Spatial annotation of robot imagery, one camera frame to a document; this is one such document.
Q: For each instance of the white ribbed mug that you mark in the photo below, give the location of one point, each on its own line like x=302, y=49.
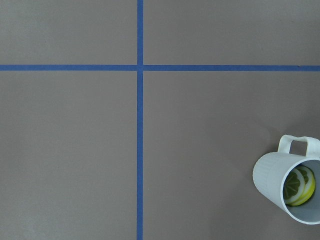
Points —
x=272, y=169

